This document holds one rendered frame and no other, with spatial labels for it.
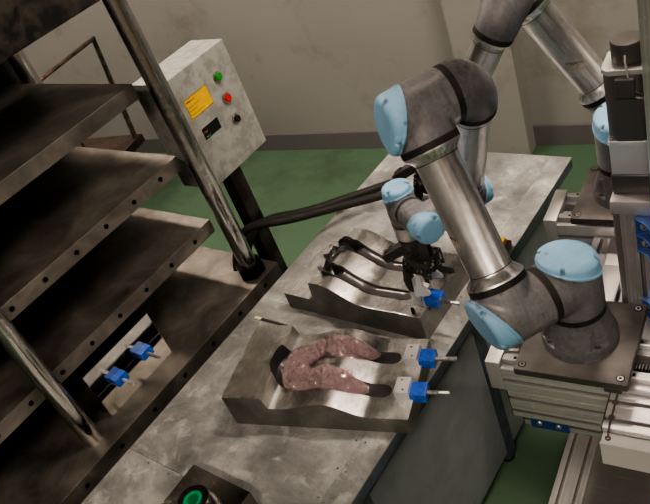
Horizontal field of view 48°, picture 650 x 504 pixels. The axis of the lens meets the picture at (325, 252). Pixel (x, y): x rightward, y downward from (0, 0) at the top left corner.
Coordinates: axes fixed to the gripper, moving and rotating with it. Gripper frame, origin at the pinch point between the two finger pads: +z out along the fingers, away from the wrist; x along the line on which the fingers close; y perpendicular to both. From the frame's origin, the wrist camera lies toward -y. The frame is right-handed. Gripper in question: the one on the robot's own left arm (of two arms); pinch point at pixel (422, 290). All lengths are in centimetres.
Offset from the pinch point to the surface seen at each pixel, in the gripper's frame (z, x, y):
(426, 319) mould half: 6.0, -4.5, 2.0
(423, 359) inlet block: 5.4, -17.8, 8.6
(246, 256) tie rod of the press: 5, 3, -72
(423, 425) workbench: 29.9, -21.5, 3.8
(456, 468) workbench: 59, -15, 4
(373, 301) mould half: 3.9, -4.2, -14.9
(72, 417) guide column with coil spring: 1, -72, -74
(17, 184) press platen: -58, -44, -82
